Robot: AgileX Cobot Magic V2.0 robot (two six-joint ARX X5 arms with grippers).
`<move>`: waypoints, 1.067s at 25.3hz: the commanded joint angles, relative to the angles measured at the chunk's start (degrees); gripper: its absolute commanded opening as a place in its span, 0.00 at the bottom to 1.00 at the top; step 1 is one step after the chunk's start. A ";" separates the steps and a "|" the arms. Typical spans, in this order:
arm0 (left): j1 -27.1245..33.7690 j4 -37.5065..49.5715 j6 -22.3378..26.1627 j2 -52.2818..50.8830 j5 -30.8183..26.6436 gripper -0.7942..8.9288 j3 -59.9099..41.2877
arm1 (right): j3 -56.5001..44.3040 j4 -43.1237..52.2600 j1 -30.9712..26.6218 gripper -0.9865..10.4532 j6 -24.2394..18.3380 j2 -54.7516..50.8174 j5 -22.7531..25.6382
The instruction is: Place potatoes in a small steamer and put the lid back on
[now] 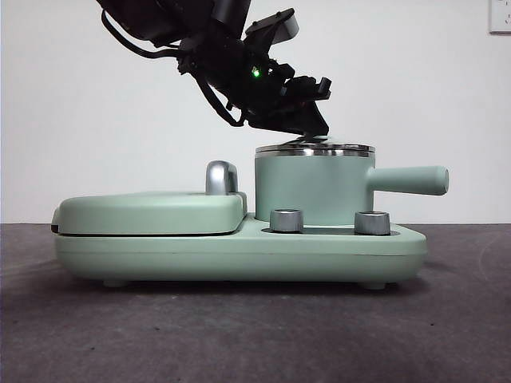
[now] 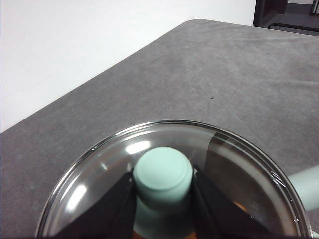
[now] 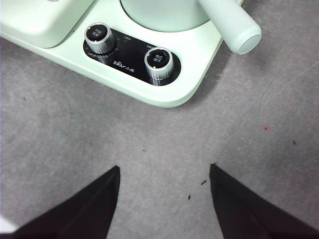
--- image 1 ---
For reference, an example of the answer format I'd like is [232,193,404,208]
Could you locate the glass lid with green knob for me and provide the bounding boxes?
[255,133,376,152]

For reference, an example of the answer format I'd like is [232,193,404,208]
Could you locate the mint green griddle lid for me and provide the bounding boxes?
[51,191,248,236]

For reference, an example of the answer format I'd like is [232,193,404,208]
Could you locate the silver control knob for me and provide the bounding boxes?
[269,208,305,232]
[354,210,391,235]

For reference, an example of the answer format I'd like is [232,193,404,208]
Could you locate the mint green appliance base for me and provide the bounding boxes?
[53,211,428,290]

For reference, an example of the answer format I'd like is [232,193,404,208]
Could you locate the mint green pot with handle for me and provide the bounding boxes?
[253,149,450,227]

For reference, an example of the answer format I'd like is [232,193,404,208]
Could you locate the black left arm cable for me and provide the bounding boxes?
[99,7,248,128]

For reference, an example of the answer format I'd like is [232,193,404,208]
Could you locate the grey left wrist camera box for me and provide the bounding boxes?
[245,10,300,43]

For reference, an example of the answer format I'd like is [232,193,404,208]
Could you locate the silver griddle handle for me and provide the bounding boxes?
[205,160,240,196]

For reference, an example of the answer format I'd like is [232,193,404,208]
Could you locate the white wall socket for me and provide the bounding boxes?
[489,0,511,35]

